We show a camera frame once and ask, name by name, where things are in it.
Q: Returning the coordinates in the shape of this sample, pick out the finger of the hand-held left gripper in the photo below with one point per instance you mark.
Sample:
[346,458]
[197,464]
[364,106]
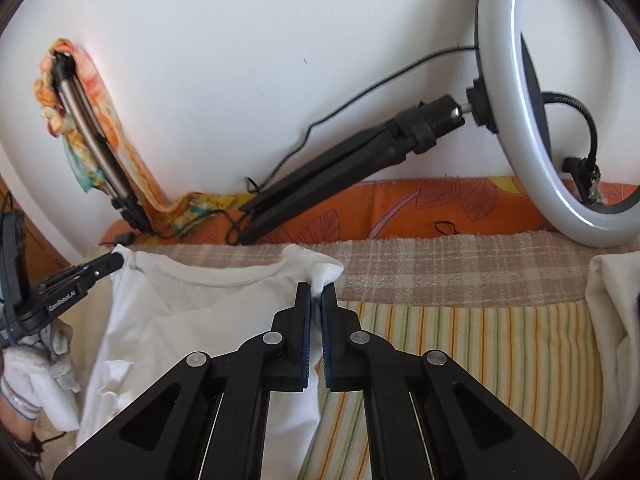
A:
[95,266]

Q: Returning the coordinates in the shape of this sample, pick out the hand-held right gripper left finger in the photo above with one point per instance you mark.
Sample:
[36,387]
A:
[305,340]

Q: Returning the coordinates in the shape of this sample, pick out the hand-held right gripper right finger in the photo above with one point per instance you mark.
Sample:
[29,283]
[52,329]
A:
[327,345]

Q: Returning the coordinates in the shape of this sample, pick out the white t-shirt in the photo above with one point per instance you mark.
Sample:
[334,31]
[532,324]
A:
[200,300]

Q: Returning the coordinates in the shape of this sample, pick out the person's left forearm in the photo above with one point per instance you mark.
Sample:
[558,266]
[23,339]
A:
[12,432]

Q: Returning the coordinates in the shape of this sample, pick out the person's left hand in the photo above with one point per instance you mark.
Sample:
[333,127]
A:
[40,375]

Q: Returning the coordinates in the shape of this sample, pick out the wooden door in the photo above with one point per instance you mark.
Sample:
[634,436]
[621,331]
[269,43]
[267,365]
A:
[42,245]

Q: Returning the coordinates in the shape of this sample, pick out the orange patterned scarf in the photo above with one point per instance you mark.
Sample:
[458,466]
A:
[130,160]

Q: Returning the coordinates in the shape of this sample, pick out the yellow striped sheet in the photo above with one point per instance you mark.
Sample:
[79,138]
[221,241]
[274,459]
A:
[450,350]

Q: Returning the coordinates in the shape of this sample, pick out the silver tripod stand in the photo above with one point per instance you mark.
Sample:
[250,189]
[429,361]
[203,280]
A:
[90,125]

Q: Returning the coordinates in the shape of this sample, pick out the beige plaid blanket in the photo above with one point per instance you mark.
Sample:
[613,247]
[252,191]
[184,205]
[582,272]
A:
[450,270]

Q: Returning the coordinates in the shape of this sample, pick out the orange leaf-print bed cover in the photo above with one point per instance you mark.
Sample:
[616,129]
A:
[450,205]

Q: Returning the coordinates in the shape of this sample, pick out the white garment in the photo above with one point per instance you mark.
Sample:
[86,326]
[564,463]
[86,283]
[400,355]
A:
[610,310]

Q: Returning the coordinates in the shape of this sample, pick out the black gooseneck phone clamp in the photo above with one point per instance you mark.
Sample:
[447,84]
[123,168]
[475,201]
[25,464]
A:
[582,170]

